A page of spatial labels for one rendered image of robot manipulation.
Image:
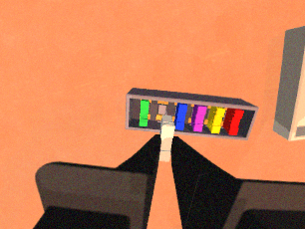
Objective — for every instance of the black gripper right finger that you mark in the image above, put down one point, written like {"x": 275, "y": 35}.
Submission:
{"x": 210, "y": 198}

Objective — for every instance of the green fuse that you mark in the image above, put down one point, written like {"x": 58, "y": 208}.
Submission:
{"x": 144, "y": 115}

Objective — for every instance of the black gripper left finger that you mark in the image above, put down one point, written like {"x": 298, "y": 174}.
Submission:
{"x": 126, "y": 189}

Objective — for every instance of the blue fuse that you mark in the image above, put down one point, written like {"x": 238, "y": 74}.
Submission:
{"x": 180, "y": 115}

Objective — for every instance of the beige rectangular tray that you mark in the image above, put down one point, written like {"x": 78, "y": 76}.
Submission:
{"x": 289, "y": 121}

